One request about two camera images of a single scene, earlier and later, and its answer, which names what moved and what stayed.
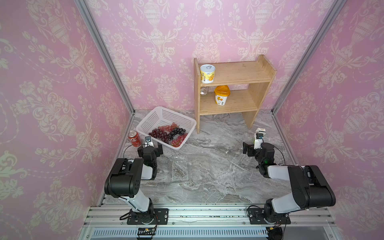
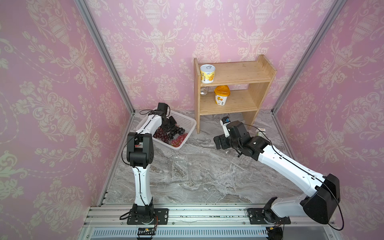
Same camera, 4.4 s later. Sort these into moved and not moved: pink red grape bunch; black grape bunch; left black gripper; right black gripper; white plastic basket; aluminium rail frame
Moved: right black gripper; left black gripper
Not moved: aluminium rail frame; white plastic basket; black grape bunch; pink red grape bunch
